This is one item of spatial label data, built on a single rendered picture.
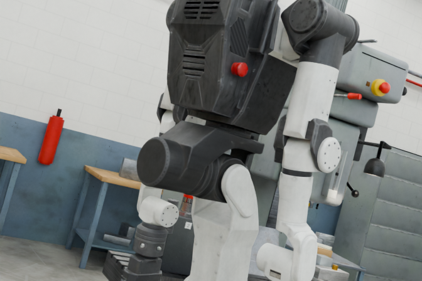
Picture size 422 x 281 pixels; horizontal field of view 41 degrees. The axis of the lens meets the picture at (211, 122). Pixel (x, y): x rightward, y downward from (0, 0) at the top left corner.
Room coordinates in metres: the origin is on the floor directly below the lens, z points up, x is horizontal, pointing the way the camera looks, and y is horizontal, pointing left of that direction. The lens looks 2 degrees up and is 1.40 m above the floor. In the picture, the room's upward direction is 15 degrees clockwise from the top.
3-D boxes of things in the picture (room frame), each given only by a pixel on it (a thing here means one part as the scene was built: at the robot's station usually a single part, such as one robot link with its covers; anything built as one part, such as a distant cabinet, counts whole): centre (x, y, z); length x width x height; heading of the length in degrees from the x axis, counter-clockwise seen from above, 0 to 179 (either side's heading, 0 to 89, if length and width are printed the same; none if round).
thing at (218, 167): (1.41, -0.04, 1.34); 0.14 x 0.13 x 0.12; 42
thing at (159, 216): (1.61, 0.07, 1.17); 0.11 x 0.11 x 0.11; 41
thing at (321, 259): (2.24, -0.56, 1.08); 0.06 x 0.05 x 0.06; 118
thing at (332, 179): (2.08, -0.48, 1.44); 0.04 x 0.04 x 0.21; 26
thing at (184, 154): (1.37, 0.00, 1.37); 0.28 x 0.13 x 0.18; 132
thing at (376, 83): (1.98, -0.54, 1.76); 0.06 x 0.02 x 0.06; 116
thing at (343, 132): (2.19, -0.43, 1.47); 0.21 x 0.19 x 0.32; 116
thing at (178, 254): (1.99, -0.04, 1.07); 0.22 x 0.12 x 0.20; 109
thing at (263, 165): (2.36, -0.35, 1.47); 0.24 x 0.19 x 0.26; 116
